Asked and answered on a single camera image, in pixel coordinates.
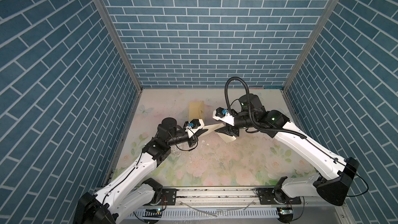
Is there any cream letter paper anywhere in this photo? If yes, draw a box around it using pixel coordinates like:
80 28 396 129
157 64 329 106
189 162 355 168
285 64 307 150
200 123 236 143

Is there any yellow envelope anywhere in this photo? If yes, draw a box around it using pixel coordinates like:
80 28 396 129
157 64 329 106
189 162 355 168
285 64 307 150
188 101 205 121

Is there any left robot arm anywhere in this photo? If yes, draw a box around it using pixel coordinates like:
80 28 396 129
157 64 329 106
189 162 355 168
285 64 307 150
73 117 208 224

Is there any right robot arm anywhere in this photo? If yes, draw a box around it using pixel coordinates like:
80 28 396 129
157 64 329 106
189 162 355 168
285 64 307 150
212 93 359 206

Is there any black corrugated cable hose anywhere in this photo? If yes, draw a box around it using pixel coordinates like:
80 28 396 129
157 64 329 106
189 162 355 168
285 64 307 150
224 76 308 140

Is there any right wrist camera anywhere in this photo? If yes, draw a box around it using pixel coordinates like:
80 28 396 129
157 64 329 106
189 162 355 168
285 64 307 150
212 107 235 126

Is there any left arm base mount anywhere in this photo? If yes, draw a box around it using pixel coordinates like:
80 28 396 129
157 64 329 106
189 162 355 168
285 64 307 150
146 188 177 206

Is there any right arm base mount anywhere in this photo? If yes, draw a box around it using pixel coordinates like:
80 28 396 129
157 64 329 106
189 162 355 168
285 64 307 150
255 187 302 205

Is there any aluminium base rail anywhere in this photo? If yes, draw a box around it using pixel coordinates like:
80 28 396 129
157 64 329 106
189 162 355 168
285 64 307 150
120 187 354 224

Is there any white vented cable duct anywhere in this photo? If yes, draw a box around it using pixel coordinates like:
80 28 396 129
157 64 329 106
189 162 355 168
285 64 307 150
127 207 279 220

